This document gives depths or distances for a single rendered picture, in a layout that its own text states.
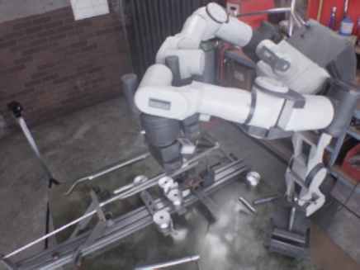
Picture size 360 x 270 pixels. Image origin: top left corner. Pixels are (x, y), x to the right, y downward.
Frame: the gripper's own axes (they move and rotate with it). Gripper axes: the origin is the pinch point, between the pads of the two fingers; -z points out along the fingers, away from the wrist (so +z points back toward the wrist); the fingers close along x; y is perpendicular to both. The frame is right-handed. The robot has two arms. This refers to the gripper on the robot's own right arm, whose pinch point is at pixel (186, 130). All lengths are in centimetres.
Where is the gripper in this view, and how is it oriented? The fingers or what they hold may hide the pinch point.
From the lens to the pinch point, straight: 78.7
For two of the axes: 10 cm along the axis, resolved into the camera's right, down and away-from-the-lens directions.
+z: -0.9, -7.9, -6.1
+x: -4.8, -5.0, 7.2
